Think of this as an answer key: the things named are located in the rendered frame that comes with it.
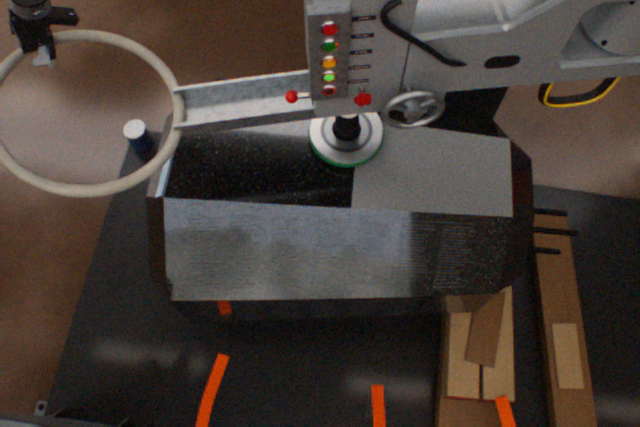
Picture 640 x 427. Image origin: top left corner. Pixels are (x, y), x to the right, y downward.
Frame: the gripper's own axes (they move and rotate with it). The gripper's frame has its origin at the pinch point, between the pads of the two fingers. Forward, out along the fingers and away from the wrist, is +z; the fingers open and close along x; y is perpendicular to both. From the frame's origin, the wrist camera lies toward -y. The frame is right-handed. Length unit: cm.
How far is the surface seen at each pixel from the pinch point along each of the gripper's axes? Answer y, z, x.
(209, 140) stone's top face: -32, 14, 37
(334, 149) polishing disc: -55, -2, 62
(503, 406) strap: -79, 46, 161
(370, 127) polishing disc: -67, -5, 62
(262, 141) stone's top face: -43, 9, 46
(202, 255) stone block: -15, 28, 63
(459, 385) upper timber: -73, 51, 146
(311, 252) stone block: -39, 16, 81
